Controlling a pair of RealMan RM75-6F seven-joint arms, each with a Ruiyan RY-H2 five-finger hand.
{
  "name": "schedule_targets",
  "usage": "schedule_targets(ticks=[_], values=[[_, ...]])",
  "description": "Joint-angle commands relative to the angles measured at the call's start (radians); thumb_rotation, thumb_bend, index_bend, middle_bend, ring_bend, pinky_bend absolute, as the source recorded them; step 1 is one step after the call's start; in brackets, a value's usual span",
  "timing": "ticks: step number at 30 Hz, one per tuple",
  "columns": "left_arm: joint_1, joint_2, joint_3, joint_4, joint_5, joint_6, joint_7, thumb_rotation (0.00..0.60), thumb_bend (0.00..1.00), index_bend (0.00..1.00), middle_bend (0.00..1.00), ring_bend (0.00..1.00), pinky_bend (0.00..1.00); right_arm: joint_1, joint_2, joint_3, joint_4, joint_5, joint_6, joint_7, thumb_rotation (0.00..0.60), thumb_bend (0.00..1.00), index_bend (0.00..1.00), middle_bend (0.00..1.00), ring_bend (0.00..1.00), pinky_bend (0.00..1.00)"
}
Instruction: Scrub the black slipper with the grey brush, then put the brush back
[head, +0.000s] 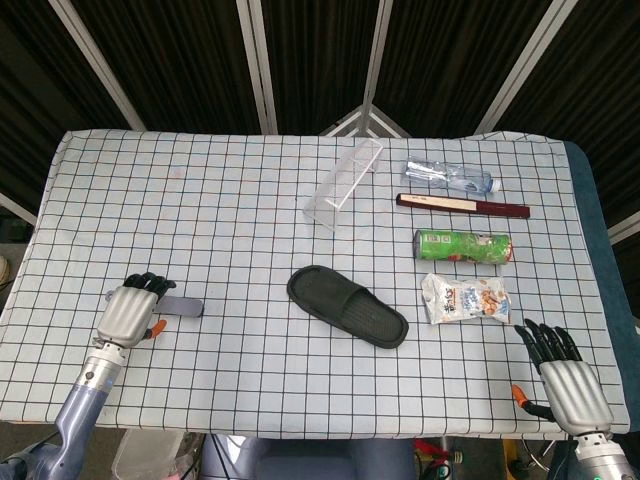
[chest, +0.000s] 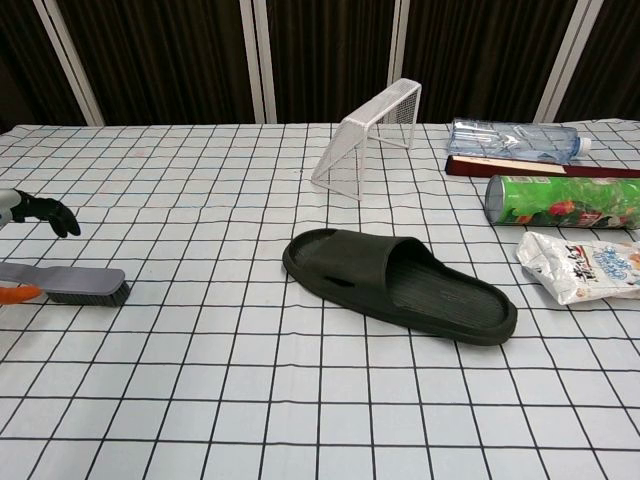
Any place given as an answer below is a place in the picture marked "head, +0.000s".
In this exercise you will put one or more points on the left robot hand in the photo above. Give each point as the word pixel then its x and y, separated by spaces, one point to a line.
pixel 125 312

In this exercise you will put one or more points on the white frame stand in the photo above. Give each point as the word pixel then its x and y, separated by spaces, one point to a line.
pixel 365 122

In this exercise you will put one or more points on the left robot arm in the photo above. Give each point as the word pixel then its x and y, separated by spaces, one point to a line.
pixel 82 400

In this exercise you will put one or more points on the clear acrylic box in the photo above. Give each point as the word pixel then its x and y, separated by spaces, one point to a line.
pixel 345 185

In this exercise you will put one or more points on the black slipper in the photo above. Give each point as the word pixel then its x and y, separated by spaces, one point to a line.
pixel 347 306

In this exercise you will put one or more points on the checkered tablecloth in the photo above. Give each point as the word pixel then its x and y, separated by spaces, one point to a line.
pixel 250 210

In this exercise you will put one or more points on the dark red folding fan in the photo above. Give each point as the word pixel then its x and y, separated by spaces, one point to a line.
pixel 462 205

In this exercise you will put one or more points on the green chips can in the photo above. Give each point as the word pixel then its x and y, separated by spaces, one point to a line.
pixel 462 245

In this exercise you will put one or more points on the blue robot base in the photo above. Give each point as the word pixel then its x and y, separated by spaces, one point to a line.
pixel 325 457

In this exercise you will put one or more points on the grey tool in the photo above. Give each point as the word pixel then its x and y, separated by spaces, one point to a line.
pixel 181 306

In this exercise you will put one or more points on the white snack bag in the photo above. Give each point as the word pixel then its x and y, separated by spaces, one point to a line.
pixel 465 300

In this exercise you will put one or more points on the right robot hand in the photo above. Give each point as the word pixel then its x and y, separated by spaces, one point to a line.
pixel 570 380

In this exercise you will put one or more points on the clear plastic bin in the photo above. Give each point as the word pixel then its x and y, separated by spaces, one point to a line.
pixel 145 452

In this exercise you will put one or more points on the clear plastic water bottle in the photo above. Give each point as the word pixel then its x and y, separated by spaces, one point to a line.
pixel 447 175

